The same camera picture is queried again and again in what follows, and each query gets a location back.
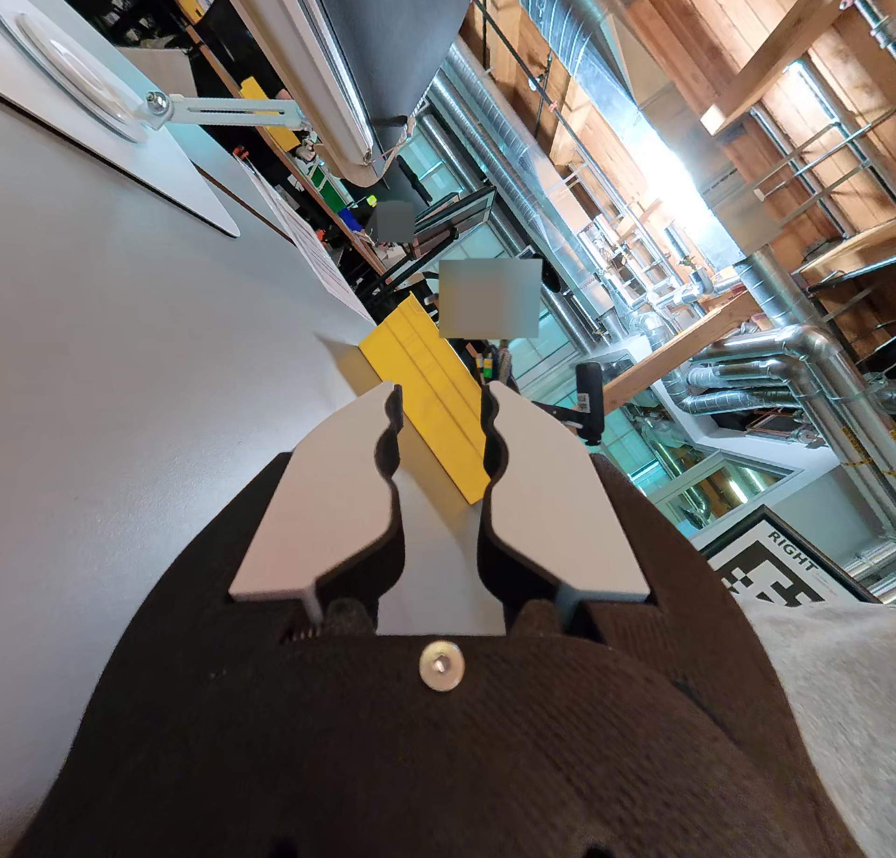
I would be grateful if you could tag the black framed marker sign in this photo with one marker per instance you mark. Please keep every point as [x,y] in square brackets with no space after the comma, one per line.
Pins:
[770,564]

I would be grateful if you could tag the yellow storage bin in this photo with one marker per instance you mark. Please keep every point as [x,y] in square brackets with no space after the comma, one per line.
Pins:
[255,91]

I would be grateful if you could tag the large silver spiral duct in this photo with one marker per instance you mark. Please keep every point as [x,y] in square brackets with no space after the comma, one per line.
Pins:
[490,137]

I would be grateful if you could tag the white round stand base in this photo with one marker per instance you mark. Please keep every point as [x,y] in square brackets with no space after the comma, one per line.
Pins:
[63,60]

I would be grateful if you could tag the white desk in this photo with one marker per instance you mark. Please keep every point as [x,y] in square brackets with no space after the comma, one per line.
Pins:
[140,382]

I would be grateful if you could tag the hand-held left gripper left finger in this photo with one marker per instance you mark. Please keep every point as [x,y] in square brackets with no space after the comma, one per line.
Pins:
[329,515]

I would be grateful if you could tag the silver pipe cluster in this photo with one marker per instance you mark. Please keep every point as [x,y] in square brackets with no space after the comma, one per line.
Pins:
[791,354]

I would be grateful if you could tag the person's grey jacket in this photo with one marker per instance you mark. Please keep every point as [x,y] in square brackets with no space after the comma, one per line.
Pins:
[826,697]

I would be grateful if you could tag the white paper sheet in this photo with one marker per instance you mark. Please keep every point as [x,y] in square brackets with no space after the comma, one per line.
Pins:
[315,256]

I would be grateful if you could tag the yellow plastic box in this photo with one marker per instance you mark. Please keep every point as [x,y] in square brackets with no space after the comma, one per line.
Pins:
[434,396]

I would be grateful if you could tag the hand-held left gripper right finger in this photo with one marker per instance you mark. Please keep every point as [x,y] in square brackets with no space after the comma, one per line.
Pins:
[560,515]

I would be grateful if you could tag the black metal frame table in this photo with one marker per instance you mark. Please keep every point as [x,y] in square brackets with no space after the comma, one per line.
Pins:
[448,214]

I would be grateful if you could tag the large grey white panel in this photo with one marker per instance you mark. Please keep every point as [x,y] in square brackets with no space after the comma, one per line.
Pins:
[392,32]

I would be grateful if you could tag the green storage bin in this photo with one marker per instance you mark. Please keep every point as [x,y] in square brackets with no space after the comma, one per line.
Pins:
[327,186]

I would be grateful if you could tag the wooden beam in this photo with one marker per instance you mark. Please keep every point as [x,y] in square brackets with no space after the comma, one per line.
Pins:
[686,347]

